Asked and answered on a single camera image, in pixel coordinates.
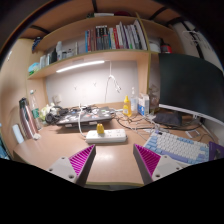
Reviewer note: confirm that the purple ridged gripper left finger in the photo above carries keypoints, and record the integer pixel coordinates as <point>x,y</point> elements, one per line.
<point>75,168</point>

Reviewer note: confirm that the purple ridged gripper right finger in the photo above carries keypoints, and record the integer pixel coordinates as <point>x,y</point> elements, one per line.
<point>152,166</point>

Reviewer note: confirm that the yellow charger plug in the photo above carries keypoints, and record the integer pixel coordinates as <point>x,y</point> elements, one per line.
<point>100,128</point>

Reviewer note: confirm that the white and blue keyboard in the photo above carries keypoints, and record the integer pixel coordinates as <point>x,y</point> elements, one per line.
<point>178,148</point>

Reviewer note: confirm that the white power strip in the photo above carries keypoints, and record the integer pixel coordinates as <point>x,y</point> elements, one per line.
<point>109,136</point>

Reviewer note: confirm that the black laptop with stickers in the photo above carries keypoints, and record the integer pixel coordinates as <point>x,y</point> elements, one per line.
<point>86,117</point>

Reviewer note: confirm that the blue and white carton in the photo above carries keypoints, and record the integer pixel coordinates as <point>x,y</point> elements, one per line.
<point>143,104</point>

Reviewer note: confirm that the black headphones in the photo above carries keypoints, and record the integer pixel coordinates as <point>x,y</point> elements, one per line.
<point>55,114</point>

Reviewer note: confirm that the yellow squeeze bottle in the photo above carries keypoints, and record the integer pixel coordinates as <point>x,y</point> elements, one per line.
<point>127,107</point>

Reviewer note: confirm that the purple mouse pad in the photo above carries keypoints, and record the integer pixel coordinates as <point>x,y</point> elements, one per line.
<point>216,151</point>

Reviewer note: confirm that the dark red notebook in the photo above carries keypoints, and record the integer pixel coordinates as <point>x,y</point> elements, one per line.
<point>26,119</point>

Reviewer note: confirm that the clear pump bottle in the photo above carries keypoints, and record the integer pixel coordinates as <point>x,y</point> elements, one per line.
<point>133,101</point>

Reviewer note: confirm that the clear plastic water bottle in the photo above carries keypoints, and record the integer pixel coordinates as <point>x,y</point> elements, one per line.
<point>35,109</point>

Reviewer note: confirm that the black computer monitor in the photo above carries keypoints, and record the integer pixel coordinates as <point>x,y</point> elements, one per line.
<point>191,85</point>

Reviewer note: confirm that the led light bar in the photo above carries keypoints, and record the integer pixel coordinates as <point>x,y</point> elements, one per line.
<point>84,64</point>

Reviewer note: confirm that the red canister on shelf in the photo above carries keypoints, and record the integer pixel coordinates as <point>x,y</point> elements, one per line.
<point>165,47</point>

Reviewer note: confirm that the white bottle on shelf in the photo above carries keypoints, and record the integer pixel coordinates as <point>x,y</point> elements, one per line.
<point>59,50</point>

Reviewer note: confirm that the row of books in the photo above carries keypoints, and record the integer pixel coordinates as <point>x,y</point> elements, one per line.
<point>120,36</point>

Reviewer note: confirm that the wooden wall shelf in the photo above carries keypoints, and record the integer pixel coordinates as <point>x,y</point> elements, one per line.
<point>92,75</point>

